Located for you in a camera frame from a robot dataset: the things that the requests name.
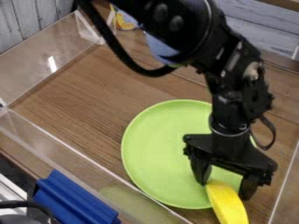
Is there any yellow blue labelled can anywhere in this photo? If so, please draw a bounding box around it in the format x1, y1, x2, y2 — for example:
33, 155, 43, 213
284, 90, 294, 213
109, 4, 136, 31

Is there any yellow toy banana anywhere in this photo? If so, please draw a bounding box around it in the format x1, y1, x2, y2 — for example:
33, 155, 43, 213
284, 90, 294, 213
205, 180, 248, 224

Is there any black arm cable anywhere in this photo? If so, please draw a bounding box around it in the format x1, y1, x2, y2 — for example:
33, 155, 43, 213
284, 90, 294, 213
77, 0, 176, 79

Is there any clear acrylic tray wall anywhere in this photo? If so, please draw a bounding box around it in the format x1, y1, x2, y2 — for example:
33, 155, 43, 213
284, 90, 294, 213
0, 108, 192, 224

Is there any blue plastic block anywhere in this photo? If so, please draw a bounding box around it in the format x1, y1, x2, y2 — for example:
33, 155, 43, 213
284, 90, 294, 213
31, 170, 121, 224

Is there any green round plate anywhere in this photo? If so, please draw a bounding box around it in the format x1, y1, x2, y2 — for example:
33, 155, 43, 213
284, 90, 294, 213
120, 99, 257, 210

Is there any clear acrylic corner bracket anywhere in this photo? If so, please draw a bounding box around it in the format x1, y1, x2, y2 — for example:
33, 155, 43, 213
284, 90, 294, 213
74, 10, 105, 46

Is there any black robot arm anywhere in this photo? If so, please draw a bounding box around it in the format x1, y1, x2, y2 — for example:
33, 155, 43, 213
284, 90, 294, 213
110, 0, 277, 200

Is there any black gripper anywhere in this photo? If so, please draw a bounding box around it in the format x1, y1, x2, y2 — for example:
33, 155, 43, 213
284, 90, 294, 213
182, 124, 277, 200

